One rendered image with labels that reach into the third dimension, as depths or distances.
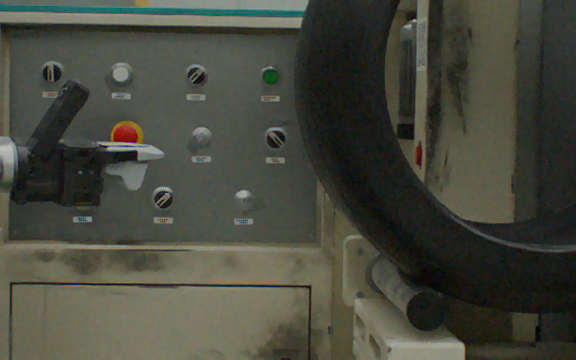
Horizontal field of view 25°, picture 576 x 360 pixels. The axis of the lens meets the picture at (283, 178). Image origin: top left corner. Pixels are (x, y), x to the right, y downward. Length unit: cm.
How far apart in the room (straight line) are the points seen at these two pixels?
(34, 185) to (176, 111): 42
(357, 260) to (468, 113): 26
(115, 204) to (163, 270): 14
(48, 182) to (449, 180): 55
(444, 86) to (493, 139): 10
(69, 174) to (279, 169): 47
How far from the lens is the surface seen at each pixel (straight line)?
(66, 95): 176
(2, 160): 174
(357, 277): 181
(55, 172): 178
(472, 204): 185
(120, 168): 180
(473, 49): 185
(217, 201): 212
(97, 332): 210
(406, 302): 149
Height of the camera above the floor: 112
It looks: 3 degrees down
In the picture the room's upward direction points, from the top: 1 degrees clockwise
